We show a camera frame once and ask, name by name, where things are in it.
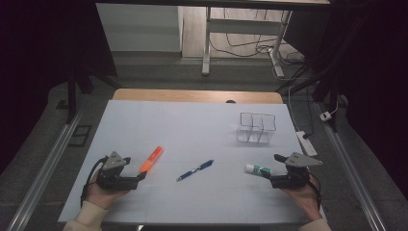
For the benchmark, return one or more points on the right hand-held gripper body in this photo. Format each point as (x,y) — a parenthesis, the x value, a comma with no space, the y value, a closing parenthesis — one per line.
(300,160)

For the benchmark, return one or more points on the dark table grommet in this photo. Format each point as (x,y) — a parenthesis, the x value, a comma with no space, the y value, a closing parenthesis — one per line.
(230,101)

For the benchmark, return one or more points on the black curtain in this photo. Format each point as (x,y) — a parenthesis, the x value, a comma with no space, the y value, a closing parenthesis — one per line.
(375,80)
(38,64)

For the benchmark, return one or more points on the orange highlighter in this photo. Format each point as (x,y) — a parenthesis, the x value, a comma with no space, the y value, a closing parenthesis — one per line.
(152,159)

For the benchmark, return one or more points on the white power strip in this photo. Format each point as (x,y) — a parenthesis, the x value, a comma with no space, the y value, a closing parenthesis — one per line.
(306,144)

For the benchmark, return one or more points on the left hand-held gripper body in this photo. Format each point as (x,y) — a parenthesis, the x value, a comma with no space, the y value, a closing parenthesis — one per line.
(112,162)

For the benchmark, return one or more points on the black tripod stand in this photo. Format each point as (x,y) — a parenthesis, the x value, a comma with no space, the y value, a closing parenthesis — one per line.
(330,93)
(72,96)

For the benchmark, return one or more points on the person's left hand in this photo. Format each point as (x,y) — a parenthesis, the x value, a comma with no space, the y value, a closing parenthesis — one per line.
(101,195)

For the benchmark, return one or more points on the white desk frame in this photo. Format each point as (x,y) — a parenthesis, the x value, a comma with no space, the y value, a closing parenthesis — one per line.
(243,26)

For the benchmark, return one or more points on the clear plastic organizer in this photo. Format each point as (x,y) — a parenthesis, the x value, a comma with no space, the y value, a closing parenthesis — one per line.
(256,128)

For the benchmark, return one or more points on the aluminium floor rail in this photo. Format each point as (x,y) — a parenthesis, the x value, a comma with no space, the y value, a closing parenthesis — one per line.
(41,173)
(349,173)

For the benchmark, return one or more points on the blue pen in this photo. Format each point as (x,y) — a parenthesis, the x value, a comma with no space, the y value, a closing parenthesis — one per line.
(195,170)

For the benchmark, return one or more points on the white cabinet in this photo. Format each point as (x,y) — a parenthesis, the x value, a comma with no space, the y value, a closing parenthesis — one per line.
(138,29)

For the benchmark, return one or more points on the person's right hand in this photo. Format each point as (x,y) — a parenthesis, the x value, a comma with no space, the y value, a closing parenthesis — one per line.
(306,200)

